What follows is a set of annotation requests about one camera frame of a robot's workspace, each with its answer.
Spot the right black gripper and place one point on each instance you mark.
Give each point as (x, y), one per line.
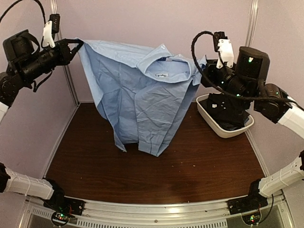
(208, 68)

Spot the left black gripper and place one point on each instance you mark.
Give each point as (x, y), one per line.
(65, 55)

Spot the white plastic basket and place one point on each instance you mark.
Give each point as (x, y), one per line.
(222, 129)

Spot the light blue long sleeve shirt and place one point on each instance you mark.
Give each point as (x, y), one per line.
(143, 92)

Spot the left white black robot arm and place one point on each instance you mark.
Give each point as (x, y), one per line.
(25, 65)

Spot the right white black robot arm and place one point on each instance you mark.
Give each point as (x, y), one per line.
(244, 84)

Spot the black folded shirt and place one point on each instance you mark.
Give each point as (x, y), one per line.
(225, 109)

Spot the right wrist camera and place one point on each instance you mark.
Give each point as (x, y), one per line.
(223, 46)

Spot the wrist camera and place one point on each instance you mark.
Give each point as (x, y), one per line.
(223, 46)
(51, 28)

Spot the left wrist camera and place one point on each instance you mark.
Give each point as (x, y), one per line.
(51, 28)

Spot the left aluminium frame post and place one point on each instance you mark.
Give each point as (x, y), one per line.
(54, 10)

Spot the aluminium frame post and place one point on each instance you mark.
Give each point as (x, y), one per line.
(253, 14)
(54, 10)

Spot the right aluminium frame post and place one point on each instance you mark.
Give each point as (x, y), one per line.
(253, 14)

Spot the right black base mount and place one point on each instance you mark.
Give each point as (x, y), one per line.
(247, 203)

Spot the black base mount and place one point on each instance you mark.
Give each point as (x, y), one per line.
(247, 203)
(65, 205)

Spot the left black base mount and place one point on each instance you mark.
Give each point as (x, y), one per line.
(65, 205)

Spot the front aluminium rail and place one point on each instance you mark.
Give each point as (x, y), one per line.
(208, 214)

